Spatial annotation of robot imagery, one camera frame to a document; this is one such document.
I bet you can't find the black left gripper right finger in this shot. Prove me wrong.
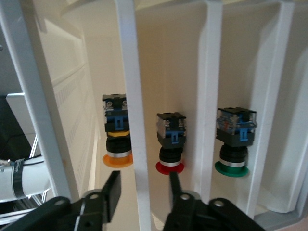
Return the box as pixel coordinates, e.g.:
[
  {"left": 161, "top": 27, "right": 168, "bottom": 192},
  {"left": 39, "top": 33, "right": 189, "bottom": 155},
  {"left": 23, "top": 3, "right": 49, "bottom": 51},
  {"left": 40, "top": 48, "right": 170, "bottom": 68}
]
[{"left": 163, "top": 171, "right": 267, "bottom": 231}]

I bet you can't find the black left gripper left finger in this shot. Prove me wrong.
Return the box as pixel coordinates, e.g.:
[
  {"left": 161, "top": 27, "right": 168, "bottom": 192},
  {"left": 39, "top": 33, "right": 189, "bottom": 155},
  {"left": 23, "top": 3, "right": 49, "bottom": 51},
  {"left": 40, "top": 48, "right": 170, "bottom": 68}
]
[{"left": 0, "top": 170, "right": 122, "bottom": 231}]

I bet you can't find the green circuit board part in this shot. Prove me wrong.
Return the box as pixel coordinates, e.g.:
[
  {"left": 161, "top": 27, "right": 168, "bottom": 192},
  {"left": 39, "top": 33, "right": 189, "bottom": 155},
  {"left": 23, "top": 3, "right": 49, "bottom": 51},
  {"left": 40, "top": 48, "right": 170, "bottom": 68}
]
[{"left": 102, "top": 93, "right": 134, "bottom": 168}]

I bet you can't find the white drawer with dividers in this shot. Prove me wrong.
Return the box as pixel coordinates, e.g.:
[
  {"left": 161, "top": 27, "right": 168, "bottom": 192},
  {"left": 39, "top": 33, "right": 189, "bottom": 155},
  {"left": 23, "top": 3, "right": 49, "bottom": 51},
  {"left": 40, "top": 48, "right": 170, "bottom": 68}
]
[{"left": 0, "top": 0, "right": 308, "bottom": 228}]

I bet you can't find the red pushbutton switch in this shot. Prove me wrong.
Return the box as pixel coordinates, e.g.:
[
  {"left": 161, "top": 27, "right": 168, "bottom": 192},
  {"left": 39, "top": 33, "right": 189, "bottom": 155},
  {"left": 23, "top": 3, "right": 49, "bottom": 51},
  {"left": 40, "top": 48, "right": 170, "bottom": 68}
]
[{"left": 155, "top": 112, "right": 187, "bottom": 176}]

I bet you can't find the green pushbutton switch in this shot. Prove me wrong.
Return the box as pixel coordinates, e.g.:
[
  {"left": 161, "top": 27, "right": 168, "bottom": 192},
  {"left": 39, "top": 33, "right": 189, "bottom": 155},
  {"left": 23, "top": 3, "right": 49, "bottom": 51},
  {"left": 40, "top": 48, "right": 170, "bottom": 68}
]
[{"left": 215, "top": 107, "right": 257, "bottom": 178}]

